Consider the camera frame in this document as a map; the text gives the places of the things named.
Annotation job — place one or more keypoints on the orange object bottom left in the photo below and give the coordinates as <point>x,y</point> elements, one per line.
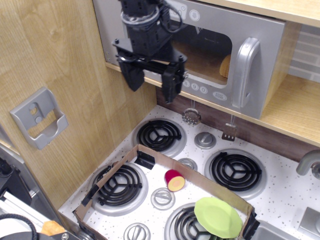
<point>51,228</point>

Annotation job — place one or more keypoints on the front right black burner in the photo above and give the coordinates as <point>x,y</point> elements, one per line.
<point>185,226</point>

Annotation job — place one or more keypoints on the brown cardboard box frame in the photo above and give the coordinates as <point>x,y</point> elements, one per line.
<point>149,196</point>

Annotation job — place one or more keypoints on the grey toy sink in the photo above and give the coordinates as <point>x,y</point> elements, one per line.
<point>304,226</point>

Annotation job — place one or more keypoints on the grey wall phone holder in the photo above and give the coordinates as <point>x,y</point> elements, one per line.
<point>33,111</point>

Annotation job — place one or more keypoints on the red yellow toy fruit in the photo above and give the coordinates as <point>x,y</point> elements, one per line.
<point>174,180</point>

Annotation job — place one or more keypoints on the grey stove knob back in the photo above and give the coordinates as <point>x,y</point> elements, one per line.
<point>205,140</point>

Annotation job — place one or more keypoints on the hanging metal strainer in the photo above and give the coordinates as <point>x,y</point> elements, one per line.
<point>191,115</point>

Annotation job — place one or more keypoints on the black burner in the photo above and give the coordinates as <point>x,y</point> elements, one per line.
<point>185,226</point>
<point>124,186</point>
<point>159,135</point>
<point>235,171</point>

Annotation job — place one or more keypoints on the grey toy faucet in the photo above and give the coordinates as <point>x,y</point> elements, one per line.
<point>310,161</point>

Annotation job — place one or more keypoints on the yellow toy corn cob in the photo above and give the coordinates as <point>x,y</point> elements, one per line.
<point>225,66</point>

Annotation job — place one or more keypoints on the back left black burner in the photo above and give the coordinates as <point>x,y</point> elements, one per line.
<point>159,135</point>

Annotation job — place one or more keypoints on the green toy plate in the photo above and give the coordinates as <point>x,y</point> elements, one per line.
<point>218,217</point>

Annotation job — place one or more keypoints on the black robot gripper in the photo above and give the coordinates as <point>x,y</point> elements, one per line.
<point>149,47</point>

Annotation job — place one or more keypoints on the grey stove knob center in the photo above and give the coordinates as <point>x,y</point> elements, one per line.
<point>162,199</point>

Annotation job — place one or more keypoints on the hanging metal spatula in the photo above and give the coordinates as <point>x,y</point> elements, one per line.
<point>230,130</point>

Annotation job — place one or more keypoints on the grey toy microwave door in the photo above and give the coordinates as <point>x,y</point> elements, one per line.
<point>209,33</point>

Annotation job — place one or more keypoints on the grey stove knob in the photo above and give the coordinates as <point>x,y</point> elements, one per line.
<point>162,199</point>
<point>189,163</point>
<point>137,231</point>
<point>205,140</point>

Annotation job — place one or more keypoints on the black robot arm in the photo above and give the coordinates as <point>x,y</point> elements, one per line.
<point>145,10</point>

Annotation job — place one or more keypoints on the grey stove knob middle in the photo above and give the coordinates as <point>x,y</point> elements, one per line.
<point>189,163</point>

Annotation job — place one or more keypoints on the front left black burner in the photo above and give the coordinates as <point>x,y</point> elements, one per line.
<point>124,186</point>

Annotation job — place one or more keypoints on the grey stove knob front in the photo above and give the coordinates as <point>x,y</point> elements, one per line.
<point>137,231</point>

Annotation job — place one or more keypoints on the back right black burner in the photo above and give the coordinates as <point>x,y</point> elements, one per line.
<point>235,171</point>

